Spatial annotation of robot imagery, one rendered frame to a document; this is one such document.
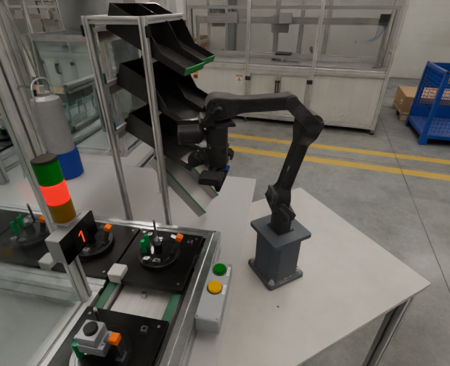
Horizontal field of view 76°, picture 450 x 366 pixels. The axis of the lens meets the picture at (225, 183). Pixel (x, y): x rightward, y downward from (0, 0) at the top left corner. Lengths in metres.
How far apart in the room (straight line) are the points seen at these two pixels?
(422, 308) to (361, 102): 3.17
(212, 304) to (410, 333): 1.58
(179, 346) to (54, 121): 1.26
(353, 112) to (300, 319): 4.12
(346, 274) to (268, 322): 0.36
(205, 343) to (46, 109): 1.29
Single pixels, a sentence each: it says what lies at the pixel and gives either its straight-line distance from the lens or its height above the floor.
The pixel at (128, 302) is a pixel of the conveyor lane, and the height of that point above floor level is 0.92.
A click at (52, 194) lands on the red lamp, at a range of 0.72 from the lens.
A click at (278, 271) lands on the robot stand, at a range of 1.02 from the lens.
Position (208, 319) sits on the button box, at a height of 0.96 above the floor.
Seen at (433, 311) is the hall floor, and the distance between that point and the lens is 2.45.
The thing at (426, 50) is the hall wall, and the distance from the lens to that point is 9.49.
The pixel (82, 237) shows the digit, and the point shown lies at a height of 1.20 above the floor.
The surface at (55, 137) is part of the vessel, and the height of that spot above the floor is 1.11.
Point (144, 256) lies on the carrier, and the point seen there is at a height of 1.00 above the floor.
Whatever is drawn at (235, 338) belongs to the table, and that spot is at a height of 0.86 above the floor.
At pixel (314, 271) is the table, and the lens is 1.15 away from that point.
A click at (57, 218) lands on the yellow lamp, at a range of 0.76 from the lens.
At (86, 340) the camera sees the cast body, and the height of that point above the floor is 1.08.
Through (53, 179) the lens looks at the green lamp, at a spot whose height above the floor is 1.38.
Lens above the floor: 1.69
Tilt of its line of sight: 32 degrees down
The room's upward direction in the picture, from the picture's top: straight up
